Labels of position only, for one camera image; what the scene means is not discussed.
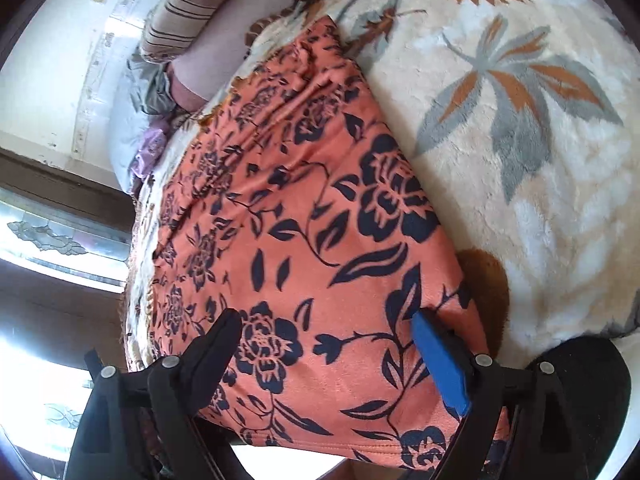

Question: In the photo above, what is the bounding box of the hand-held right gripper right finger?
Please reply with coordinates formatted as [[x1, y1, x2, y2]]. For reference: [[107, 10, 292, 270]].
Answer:
[[410, 307, 606, 480]]

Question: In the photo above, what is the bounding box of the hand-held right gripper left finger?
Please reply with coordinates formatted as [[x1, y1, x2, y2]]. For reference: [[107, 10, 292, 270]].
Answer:
[[67, 307, 246, 480]]

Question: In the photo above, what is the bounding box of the orange floral garment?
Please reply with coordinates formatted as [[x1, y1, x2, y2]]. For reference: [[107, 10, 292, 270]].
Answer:
[[150, 15, 511, 471]]

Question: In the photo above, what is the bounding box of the purple cloth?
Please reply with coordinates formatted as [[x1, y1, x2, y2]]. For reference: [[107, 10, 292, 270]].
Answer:
[[131, 125, 168, 181]]

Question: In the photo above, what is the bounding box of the cream leaf-print blanket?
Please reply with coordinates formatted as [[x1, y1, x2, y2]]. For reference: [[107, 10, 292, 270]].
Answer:
[[120, 0, 640, 376]]

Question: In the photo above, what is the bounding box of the brown door with patterned glass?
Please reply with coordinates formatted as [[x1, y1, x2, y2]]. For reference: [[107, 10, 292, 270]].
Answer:
[[0, 150, 141, 480]]

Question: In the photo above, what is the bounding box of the grey-blue pillow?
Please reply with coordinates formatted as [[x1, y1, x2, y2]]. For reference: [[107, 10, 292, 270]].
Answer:
[[112, 55, 176, 191]]

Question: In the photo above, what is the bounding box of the striped brown pillow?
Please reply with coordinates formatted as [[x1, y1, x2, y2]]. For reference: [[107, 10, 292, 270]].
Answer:
[[140, 0, 261, 63]]

